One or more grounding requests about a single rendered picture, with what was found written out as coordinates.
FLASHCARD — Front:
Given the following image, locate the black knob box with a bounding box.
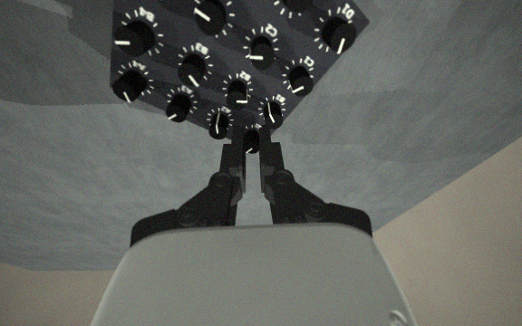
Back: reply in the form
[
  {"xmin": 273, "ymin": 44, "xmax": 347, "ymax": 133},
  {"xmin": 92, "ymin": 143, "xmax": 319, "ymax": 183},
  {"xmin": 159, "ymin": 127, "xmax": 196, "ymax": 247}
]
[{"xmin": 110, "ymin": 0, "xmax": 370, "ymax": 154}]

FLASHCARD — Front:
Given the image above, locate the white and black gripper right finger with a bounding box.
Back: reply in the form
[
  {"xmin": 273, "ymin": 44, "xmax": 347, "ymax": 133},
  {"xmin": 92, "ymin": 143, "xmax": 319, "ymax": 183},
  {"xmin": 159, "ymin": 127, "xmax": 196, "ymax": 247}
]
[{"xmin": 259, "ymin": 125, "xmax": 372, "ymax": 237}]

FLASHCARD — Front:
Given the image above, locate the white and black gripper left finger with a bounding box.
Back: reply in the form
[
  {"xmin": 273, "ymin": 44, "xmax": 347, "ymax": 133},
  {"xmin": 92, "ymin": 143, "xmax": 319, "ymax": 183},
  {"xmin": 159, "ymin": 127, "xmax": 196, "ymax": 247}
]
[{"xmin": 130, "ymin": 126, "xmax": 247, "ymax": 248}]

